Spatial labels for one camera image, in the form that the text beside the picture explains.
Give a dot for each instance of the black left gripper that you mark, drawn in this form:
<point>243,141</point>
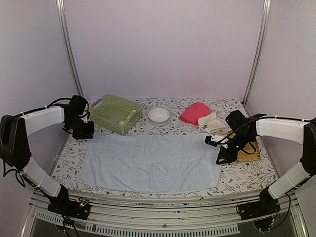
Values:
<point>88,135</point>

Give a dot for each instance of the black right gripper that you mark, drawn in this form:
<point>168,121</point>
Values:
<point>223,153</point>

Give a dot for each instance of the green plastic basket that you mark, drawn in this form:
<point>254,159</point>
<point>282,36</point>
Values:
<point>110,109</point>

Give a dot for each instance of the green crocodile pattern towel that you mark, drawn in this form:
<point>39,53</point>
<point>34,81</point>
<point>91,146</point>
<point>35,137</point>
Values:
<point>129,119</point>

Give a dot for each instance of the light blue towel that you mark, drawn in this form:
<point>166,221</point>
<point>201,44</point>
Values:
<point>150,164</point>

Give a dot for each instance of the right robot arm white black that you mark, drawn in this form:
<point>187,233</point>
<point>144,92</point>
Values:
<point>300,131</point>

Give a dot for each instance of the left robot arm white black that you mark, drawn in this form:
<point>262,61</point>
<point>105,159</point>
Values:
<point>16,130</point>

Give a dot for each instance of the yellow woven bamboo tray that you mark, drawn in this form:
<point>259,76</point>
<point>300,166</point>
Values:
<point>250,152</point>

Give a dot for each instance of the cream white towel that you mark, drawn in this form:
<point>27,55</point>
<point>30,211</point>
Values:
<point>210,123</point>

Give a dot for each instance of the pink towel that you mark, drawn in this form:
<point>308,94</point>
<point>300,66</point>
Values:
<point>194,112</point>

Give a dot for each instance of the white ceramic bowl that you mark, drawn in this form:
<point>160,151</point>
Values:
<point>159,116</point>

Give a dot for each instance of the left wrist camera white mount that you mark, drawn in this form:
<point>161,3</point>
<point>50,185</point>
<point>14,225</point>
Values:
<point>85,115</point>

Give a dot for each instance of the aluminium front rail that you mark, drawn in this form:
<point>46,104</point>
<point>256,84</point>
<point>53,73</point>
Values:
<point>208,216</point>

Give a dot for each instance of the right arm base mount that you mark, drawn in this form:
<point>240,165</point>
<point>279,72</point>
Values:
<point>263,207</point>

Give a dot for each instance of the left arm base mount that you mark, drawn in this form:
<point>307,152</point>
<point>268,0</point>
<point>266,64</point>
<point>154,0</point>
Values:
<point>79,208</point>

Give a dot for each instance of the left aluminium frame post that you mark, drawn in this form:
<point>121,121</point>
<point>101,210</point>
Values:
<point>60,4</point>

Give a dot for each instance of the aluminium frame post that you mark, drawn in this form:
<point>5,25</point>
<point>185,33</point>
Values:
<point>258,51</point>
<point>60,4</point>

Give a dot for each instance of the right aluminium frame post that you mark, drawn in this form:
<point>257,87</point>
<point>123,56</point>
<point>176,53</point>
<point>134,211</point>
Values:
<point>258,51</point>

